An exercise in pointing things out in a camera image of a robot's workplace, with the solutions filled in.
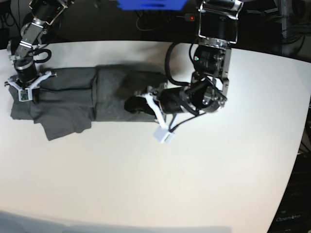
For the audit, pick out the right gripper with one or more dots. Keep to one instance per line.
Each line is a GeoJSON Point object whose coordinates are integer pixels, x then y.
{"type": "Point", "coordinates": [27, 77]}

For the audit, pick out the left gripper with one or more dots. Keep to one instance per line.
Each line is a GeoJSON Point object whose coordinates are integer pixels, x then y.
{"type": "Point", "coordinates": [196, 98]}

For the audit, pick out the dark grey T-shirt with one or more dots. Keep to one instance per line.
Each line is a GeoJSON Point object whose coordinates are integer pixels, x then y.
{"type": "Point", "coordinates": [76, 97]}

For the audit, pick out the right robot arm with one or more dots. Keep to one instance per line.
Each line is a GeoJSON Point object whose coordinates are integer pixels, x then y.
{"type": "Point", "coordinates": [29, 50]}

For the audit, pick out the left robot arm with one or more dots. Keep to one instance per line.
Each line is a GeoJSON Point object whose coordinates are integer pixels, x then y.
{"type": "Point", "coordinates": [217, 31]}

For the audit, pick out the blue plastic bin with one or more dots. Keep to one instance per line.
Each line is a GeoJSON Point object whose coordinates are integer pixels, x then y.
{"type": "Point", "coordinates": [175, 5]}

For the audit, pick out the black power strip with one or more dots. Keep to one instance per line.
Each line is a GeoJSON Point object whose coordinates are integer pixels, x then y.
{"type": "Point", "coordinates": [190, 17]}

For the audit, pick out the black OpenArm base box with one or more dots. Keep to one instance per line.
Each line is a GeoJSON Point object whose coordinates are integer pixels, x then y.
{"type": "Point", "coordinates": [294, 212]}

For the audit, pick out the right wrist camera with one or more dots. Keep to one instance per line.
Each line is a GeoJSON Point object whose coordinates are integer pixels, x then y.
{"type": "Point", "coordinates": [25, 95]}

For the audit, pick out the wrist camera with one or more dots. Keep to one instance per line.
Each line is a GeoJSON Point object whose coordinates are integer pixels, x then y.
{"type": "Point", "coordinates": [25, 95]}
{"type": "Point", "coordinates": [163, 135]}

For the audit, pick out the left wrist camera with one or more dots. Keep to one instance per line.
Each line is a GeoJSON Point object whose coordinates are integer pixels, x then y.
{"type": "Point", "coordinates": [163, 135]}

